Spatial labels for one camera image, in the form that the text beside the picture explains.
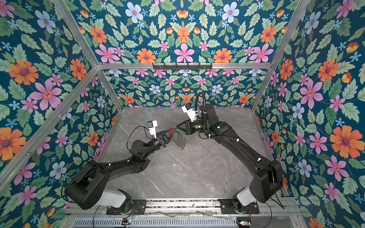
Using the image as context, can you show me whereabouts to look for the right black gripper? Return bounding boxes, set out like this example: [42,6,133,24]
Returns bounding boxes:
[176,118,210,136]

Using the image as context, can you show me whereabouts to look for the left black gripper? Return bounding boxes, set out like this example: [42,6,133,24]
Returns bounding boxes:
[142,128,175,159]

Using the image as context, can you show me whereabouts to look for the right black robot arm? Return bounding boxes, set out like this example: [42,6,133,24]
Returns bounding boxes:
[177,103,284,213]

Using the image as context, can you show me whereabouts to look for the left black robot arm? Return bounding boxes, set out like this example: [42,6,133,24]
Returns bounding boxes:
[65,128,176,213]

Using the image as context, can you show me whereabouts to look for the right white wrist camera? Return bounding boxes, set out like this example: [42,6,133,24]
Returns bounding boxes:
[182,103,199,122]

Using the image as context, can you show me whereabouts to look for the black hook rail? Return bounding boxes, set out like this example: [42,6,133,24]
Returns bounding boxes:
[152,63,213,70]

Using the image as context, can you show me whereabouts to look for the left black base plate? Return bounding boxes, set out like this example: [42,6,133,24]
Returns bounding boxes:
[106,199,147,215]

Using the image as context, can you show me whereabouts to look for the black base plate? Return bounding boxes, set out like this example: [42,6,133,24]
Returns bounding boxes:
[106,199,147,215]
[218,199,259,215]

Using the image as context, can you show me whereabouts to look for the aluminium front rail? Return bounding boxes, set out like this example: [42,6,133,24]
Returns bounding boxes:
[64,198,303,220]

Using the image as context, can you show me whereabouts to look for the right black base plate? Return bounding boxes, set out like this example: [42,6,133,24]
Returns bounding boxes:
[218,199,259,215]

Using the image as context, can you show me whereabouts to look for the white slotted cable duct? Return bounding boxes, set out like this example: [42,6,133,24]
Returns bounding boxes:
[72,217,238,228]

